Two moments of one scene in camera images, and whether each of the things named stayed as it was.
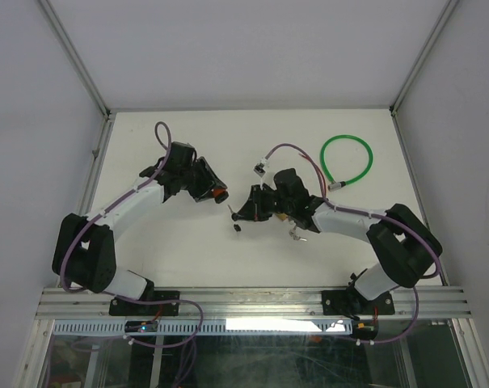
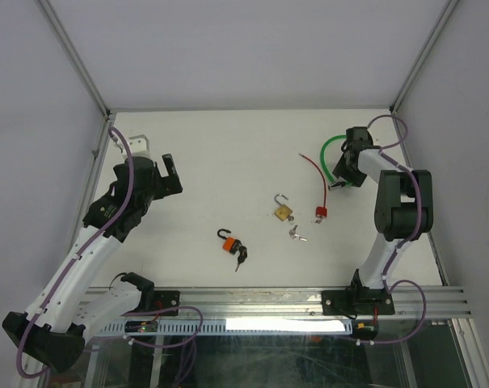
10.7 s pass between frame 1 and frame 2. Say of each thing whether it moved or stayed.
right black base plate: stayed
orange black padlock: moved
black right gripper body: moved
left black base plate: stayed
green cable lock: stayed
